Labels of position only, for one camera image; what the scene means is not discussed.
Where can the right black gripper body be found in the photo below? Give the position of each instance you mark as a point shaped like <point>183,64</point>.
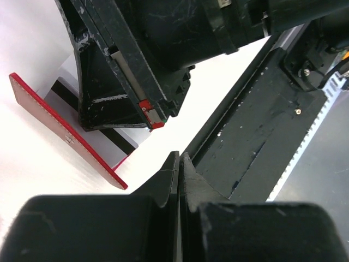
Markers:
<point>139,54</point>

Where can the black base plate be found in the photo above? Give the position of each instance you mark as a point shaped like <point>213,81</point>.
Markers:
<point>248,141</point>

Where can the silver magnetic stripe card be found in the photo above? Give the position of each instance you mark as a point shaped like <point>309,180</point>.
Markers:
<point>91,121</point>

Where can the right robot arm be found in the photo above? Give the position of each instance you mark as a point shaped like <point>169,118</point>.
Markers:
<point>308,16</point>

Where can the red leather card holder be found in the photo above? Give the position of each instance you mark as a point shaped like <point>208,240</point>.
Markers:
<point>45,114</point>

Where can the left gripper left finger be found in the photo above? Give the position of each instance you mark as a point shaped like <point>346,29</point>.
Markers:
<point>141,226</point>

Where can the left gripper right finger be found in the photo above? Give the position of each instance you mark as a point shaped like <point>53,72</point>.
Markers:
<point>216,229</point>

